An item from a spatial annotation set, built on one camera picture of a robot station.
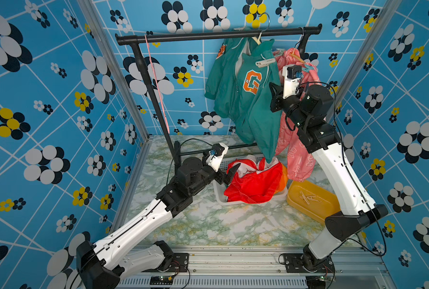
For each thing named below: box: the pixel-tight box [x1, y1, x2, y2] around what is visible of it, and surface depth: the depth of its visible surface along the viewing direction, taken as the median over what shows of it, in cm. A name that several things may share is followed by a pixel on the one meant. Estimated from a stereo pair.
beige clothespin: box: [298, 190, 322, 205], surface depth 91 cm
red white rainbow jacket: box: [224, 157, 284, 205], surface depth 86 cm
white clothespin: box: [254, 57, 276, 69], surface depth 56 cm
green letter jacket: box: [204, 36, 282, 164], surface depth 70 cm
